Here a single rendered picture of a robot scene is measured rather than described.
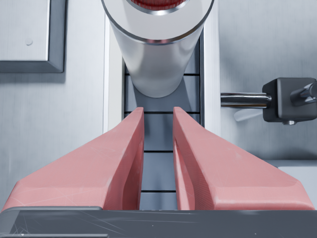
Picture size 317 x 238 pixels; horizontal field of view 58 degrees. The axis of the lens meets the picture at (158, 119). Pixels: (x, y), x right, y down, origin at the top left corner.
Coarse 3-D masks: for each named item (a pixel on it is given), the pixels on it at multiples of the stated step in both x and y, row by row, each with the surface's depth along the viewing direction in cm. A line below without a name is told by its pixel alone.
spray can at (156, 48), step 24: (120, 0) 12; (144, 0) 11; (168, 0) 11; (192, 0) 12; (120, 24) 12; (144, 24) 12; (168, 24) 12; (192, 24) 12; (120, 48) 17; (144, 48) 14; (168, 48) 13; (192, 48) 16; (144, 72) 18; (168, 72) 18
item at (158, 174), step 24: (192, 72) 29; (144, 96) 28; (168, 96) 28; (192, 96) 29; (144, 120) 28; (168, 120) 28; (144, 144) 28; (168, 144) 28; (144, 168) 28; (168, 168) 28; (144, 192) 28; (168, 192) 28
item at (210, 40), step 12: (216, 0) 21; (216, 12) 21; (204, 24) 21; (216, 24) 21; (204, 36) 21; (216, 36) 21; (204, 48) 21; (216, 48) 21; (204, 60) 20; (216, 60) 20; (204, 72) 20; (216, 72) 20; (204, 84) 20; (216, 84) 20; (204, 96) 20; (216, 96) 20; (204, 108) 20; (216, 108) 20; (204, 120) 20; (216, 120) 20; (216, 132) 20
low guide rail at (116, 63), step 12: (120, 60) 25; (108, 72) 25; (120, 72) 25; (108, 84) 25; (120, 84) 25; (108, 96) 25; (120, 96) 25; (108, 108) 25; (120, 108) 25; (108, 120) 25; (120, 120) 25
